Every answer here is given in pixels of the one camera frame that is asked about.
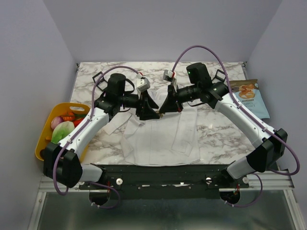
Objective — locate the red toy pepper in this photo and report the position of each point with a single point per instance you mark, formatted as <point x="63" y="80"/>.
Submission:
<point x="77" y="121"/>

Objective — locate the blue chips bag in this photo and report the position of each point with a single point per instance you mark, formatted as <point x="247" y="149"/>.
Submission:
<point x="248" y="93"/>

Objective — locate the left black frame stand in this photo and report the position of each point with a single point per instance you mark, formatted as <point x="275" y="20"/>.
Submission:
<point x="100" y="79"/>

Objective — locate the yellow plastic basket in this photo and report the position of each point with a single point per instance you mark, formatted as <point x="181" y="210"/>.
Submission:
<point x="80" y="111"/>

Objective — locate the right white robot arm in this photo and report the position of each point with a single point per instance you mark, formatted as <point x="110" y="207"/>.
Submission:
<point x="265" y="139"/>

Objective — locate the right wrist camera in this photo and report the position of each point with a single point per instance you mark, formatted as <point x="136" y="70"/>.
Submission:
<point x="168" y="75"/>

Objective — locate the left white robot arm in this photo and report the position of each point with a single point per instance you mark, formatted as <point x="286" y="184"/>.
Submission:
<point x="62" y="159"/>

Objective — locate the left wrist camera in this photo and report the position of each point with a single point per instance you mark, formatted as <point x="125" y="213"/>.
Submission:
<point x="142" y="84"/>

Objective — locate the orange toy carrot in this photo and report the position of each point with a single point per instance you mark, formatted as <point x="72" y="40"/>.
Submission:
<point x="69" y="116"/>

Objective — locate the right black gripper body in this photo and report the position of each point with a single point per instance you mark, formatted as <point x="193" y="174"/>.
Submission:
<point x="172" y="97"/>

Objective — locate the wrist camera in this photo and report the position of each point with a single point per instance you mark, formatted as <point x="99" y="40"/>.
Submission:
<point x="168" y="75"/>
<point x="142" y="84"/>

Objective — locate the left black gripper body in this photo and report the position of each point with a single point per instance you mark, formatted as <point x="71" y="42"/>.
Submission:
<point x="140" y="104"/>

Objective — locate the green toy lettuce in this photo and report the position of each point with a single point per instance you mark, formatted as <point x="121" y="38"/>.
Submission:
<point x="61" y="131"/>

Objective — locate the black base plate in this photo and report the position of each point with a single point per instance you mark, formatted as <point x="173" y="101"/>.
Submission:
<point x="168" y="182"/>

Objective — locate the white button shirt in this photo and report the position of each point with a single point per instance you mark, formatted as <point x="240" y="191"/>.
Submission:
<point x="168" y="141"/>

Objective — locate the purple toy onion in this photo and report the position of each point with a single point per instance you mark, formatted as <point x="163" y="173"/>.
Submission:
<point x="56" y="121"/>

